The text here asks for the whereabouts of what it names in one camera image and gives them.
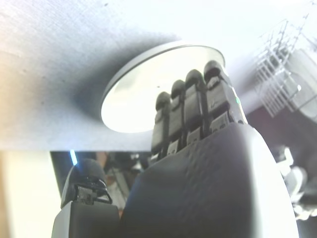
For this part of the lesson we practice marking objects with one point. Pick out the white tower with blue light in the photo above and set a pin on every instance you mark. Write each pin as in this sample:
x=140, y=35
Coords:
x=24, y=186

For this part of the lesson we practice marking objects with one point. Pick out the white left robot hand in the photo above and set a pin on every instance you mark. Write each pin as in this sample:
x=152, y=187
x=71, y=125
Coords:
x=210, y=186

